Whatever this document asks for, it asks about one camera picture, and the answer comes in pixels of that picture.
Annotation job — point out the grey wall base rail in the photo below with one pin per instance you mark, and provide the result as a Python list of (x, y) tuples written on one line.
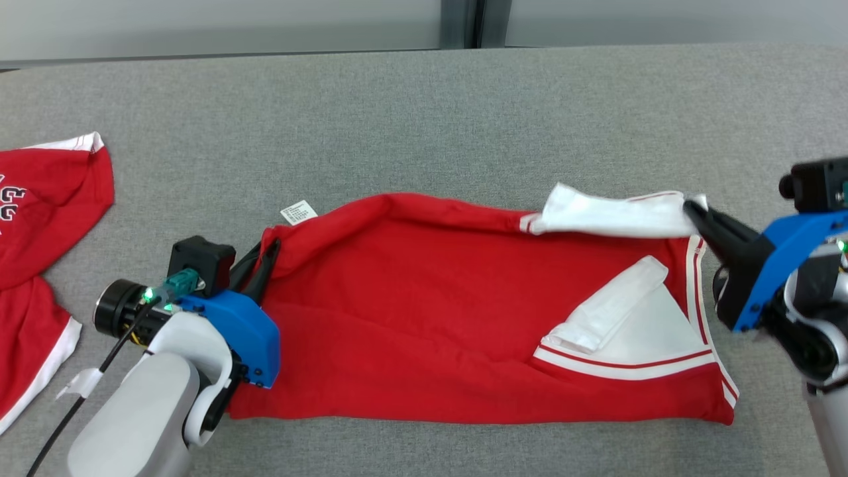
[(199, 57)]

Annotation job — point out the grey metal partition post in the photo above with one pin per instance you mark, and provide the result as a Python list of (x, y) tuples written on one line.
[(457, 23)]

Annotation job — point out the white tape tag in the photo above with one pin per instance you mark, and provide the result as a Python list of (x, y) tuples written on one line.
[(83, 383)]

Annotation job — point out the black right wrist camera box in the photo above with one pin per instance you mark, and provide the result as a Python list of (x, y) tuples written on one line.
[(818, 185)]

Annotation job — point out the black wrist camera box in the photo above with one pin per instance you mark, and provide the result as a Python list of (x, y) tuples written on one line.
[(202, 258), (818, 185)]

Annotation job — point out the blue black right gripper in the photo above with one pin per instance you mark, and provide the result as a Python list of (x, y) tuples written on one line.
[(775, 265)]

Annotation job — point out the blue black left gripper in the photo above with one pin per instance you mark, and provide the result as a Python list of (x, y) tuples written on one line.
[(248, 338)]

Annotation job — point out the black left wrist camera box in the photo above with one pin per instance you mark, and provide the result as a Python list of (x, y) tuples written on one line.
[(202, 258)]

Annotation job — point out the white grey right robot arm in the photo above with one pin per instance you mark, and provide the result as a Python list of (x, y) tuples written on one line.
[(835, 424)]

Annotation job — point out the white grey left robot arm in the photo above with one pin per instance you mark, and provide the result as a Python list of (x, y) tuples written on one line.
[(132, 424)]

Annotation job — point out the red shirt with white sleeves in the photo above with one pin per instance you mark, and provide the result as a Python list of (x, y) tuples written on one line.
[(411, 298)]

